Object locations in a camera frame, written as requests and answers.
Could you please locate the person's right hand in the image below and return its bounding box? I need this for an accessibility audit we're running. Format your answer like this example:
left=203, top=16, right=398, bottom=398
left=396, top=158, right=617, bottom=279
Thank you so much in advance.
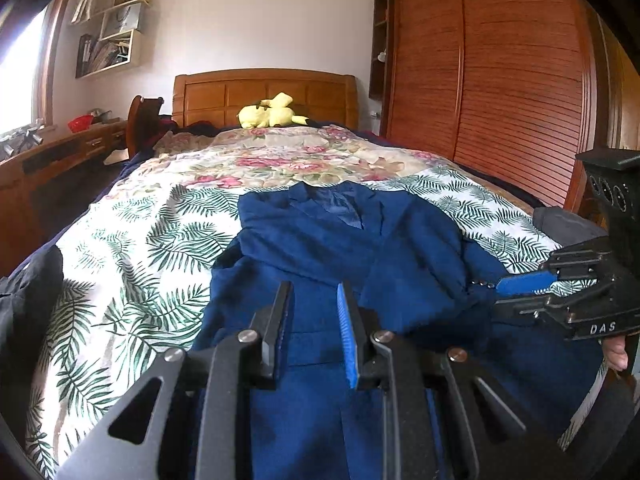
left=602, top=335, right=631, bottom=373

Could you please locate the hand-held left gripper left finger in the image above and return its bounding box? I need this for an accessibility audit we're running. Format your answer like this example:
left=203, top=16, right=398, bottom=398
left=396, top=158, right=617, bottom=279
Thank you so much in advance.
left=55, top=281, right=295, bottom=480

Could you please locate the yellow plush toy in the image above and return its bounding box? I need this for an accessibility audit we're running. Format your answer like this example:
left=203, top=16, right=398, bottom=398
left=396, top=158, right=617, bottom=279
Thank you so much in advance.
left=236, top=92, right=308, bottom=129

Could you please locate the white wall shelf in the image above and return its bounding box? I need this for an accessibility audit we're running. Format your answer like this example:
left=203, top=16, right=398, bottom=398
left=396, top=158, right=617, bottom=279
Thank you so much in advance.
left=70, top=0, right=151, bottom=80

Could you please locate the wooden door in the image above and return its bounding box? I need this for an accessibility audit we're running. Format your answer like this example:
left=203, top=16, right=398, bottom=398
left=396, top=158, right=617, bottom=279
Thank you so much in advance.
left=607, top=25, right=640, bottom=151

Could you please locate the black garment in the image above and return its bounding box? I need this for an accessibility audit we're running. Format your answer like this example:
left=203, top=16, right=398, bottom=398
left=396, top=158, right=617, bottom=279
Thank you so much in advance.
left=0, top=247, right=65, bottom=376

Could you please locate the navy blue suit jacket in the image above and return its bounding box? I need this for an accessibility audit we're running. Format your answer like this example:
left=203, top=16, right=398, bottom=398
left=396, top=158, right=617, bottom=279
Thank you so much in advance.
left=192, top=182, right=608, bottom=480

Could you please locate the wooden headboard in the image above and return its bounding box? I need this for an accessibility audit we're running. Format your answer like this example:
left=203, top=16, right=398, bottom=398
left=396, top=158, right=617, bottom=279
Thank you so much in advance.
left=172, top=70, right=360, bottom=131

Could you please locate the window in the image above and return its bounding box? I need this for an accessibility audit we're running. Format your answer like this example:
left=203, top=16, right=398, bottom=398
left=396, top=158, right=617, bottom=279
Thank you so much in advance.
left=0, top=5, right=56, bottom=136

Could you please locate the floral quilt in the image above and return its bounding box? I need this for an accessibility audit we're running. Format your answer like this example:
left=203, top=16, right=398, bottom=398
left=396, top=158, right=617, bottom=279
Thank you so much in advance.
left=107, top=125, right=451, bottom=206

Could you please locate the wooden wardrobe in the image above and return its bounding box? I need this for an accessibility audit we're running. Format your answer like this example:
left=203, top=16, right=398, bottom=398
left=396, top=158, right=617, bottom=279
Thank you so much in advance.
left=369, top=0, right=611, bottom=216

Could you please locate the dark cloth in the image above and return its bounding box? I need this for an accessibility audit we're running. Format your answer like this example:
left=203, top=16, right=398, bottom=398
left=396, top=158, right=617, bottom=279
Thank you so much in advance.
left=185, top=120, right=226, bottom=136

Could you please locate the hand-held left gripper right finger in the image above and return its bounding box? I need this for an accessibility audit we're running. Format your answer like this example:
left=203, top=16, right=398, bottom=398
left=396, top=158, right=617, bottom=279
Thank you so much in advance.
left=336, top=282, right=561, bottom=480

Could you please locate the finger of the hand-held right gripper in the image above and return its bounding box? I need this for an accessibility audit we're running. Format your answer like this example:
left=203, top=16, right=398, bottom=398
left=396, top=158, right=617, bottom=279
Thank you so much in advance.
left=494, top=277, right=621, bottom=318
left=495, top=237, right=618, bottom=296

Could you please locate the metal tripod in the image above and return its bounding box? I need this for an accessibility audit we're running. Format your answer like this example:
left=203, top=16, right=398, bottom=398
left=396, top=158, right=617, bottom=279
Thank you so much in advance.
left=0, top=120, right=46, bottom=158

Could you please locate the leaf print bed sheet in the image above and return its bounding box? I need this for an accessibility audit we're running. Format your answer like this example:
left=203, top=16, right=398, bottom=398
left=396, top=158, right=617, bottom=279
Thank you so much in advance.
left=22, top=165, right=601, bottom=468

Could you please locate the wooden chair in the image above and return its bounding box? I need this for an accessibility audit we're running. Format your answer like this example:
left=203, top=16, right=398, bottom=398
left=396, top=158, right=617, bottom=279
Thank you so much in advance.
left=125, top=95, right=166, bottom=161

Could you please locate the grey garment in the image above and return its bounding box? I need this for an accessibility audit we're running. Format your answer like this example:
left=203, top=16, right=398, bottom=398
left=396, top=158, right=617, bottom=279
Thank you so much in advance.
left=532, top=207, right=611, bottom=248

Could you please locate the wooden desk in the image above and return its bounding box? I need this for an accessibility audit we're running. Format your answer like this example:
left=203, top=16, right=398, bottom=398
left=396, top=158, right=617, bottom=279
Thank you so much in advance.
left=0, top=119, right=128, bottom=276

